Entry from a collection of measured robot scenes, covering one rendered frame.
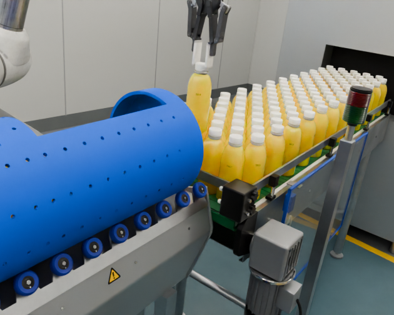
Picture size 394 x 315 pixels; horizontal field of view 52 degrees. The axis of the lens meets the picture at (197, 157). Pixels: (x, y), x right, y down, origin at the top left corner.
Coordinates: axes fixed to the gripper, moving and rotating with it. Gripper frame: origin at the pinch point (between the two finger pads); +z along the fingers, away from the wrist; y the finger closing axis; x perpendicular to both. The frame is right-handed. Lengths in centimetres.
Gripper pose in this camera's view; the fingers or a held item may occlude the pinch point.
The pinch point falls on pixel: (202, 54)
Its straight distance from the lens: 118.9
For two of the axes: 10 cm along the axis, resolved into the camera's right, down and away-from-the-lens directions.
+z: -1.0, 9.1, 4.0
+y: 7.9, 3.2, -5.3
